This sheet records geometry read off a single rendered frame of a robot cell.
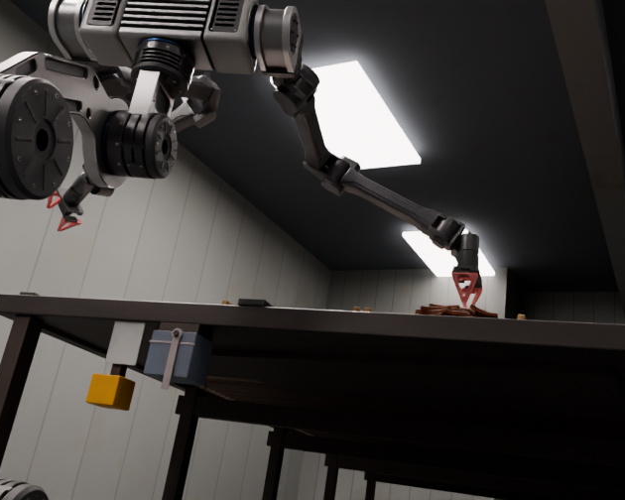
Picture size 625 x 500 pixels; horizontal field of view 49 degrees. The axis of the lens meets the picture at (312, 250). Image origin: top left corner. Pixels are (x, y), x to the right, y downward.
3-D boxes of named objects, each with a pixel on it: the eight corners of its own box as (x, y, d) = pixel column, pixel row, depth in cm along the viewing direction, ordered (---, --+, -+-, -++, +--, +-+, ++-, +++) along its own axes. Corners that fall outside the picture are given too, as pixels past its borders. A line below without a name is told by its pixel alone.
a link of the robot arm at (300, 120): (300, 174, 214) (319, 150, 217) (335, 194, 209) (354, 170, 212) (269, 86, 174) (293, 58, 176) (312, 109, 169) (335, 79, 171)
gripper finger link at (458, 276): (479, 308, 183) (480, 274, 187) (476, 299, 177) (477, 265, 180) (453, 307, 185) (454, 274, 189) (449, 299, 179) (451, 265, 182)
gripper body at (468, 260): (481, 285, 191) (482, 260, 193) (477, 272, 182) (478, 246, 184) (457, 285, 193) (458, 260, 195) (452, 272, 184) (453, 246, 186)
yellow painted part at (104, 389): (112, 405, 180) (134, 318, 189) (84, 402, 184) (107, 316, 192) (129, 411, 187) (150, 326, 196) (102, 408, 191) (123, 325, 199)
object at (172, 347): (182, 390, 174) (196, 321, 180) (136, 386, 179) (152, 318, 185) (202, 399, 184) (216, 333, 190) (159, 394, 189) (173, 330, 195)
